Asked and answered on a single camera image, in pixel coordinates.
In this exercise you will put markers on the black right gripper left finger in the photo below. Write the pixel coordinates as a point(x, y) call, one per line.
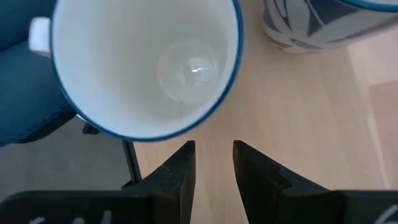
point(161, 193)

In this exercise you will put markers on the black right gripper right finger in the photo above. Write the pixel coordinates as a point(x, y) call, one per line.
point(270, 193)

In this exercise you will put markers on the navy white floral mug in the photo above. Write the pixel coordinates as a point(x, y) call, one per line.
point(124, 62)
point(311, 28)

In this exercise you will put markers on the teal fabric office chair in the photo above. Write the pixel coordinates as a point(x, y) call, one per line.
point(25, 93)

